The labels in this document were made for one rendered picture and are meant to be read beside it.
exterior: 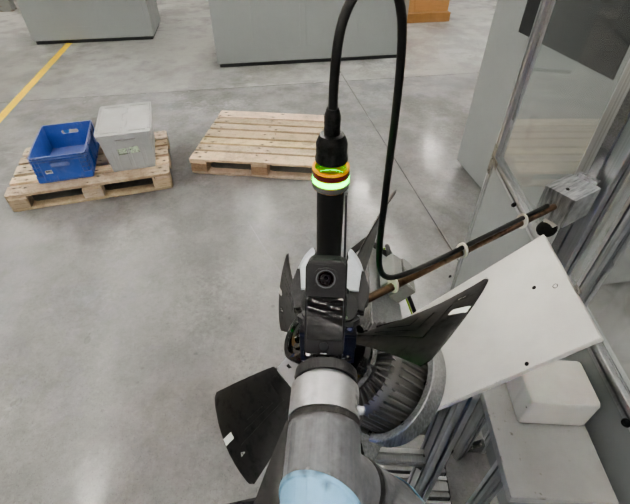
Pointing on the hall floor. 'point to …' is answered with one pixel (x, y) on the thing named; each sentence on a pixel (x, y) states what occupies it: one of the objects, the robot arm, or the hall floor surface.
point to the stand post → (440, 444)
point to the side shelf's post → (489, 487)
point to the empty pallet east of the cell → (259, 144)
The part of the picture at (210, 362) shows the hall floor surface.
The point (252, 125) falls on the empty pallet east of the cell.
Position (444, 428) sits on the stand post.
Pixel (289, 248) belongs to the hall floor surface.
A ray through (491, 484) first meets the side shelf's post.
